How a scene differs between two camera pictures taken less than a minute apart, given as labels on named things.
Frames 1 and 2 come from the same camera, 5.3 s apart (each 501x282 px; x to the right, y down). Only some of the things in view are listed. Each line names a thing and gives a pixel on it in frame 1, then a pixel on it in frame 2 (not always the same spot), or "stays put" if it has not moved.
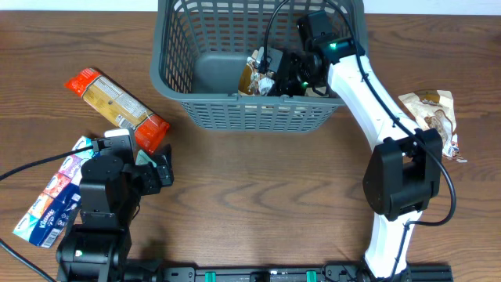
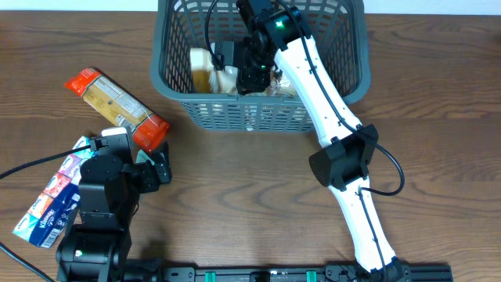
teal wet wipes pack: (142, 158) stays put
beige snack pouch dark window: (435, 110) -> (206, 79)
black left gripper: (152, 185) stays put
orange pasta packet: (121, 107) stays put
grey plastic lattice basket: (199, 51) stays put
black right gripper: (284, 89) -> (247, 78)
